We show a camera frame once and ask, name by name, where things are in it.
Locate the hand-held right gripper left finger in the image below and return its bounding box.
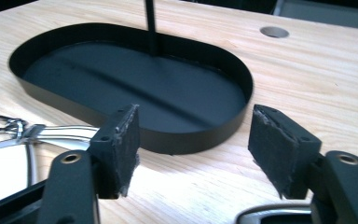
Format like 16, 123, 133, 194
89, 104, 141, 200

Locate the silver metal loop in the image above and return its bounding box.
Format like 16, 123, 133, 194
234, 203, 313, 224

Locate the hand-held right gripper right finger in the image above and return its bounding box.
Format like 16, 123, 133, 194
247, 104, 323, 201

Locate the black key stand with tray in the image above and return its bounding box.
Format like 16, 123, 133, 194
8, 0, 255, 156

